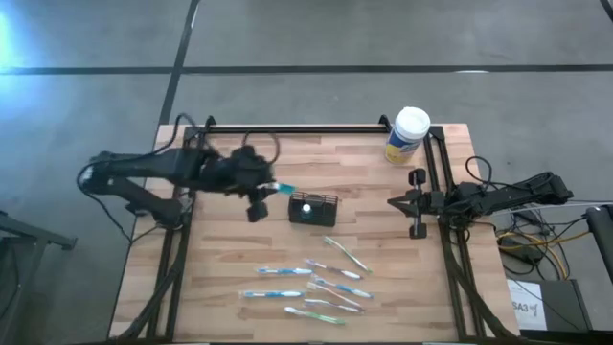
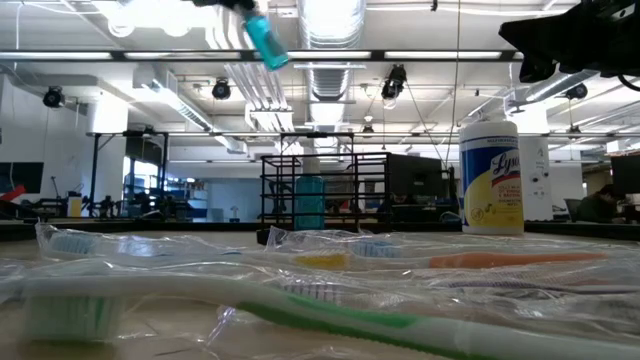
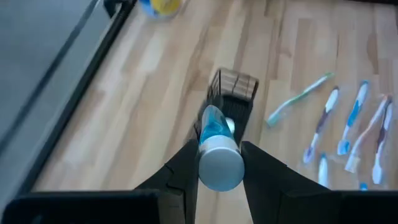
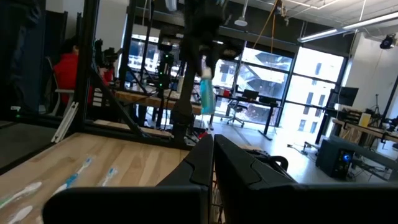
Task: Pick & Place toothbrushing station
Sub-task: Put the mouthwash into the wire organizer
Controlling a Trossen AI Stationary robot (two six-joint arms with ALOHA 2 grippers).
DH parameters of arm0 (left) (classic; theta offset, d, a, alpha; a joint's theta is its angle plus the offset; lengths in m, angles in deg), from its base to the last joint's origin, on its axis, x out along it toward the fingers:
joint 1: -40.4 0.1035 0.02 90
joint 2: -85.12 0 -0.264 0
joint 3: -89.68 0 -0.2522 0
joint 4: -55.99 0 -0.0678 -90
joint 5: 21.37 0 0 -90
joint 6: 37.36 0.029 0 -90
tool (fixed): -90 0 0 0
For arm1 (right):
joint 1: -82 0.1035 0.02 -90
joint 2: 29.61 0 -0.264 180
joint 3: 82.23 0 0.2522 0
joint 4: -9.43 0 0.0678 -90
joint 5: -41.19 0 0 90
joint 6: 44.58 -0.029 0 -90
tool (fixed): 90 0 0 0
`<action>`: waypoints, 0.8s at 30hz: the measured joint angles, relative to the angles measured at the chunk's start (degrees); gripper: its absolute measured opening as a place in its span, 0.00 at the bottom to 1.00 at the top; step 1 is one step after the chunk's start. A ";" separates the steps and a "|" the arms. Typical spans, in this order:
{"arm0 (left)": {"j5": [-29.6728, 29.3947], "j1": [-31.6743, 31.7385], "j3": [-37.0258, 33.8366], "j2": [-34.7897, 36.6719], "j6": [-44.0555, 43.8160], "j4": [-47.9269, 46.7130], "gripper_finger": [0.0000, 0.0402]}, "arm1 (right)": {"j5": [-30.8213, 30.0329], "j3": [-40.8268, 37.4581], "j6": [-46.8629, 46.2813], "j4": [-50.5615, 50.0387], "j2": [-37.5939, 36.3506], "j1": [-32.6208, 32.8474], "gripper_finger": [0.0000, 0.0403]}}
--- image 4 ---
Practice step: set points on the red container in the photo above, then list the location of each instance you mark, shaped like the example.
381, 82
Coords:
226, 92

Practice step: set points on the blue white toothbrush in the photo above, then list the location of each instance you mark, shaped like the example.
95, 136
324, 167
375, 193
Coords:
109, 175
72, 180

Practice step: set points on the black frame corner hook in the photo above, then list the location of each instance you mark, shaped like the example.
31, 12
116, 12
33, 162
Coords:
258, 154

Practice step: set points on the blue toothpaste tube white cap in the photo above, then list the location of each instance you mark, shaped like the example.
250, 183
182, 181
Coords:
207, 96

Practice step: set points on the green white toothbrush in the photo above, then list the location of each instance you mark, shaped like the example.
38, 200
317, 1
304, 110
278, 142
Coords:
29, 187

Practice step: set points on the black laptop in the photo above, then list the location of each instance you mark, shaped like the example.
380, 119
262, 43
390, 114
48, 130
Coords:
250, 94

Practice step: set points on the black standing desk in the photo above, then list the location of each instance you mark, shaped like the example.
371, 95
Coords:
248, 100

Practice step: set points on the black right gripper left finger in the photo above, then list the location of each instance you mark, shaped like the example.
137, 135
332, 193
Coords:
140, 205

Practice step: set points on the black ceiling camera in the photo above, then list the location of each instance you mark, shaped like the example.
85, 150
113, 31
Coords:
387, 42

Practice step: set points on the white aluminium profile bar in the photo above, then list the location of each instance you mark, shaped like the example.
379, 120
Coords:
65, 123

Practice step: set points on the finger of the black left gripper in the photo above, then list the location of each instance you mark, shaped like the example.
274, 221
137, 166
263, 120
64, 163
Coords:
202, 56
215, 59

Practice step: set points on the wooden workbench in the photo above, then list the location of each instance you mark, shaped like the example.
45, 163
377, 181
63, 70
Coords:
146, 100
367, 129

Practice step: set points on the person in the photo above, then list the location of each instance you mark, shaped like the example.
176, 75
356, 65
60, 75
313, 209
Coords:
21, 62
66, 74

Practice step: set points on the black aluminium table frame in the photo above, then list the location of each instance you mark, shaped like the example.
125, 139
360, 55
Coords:
87, 62

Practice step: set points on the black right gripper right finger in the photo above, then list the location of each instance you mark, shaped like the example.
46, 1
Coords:
295, 205

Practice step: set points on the white ceiling light strip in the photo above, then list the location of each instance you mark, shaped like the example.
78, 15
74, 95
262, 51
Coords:
342, 28

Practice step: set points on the white chair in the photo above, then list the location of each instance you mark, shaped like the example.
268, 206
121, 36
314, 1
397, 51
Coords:
63, 91

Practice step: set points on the black office chair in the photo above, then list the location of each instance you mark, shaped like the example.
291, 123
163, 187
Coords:
236, 113

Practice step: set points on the white pendant ceiling fixture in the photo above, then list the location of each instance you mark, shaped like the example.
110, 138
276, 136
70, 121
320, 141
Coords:
241, 21

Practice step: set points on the yellow box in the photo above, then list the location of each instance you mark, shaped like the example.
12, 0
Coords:
365, 119

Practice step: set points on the black monitor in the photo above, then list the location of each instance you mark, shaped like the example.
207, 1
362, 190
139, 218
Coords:
346, 96

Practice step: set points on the black computer tower blue light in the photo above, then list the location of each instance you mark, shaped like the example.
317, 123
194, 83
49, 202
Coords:
332, 158

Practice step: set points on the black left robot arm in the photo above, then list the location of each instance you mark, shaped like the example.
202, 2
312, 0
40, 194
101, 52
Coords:
186, 87

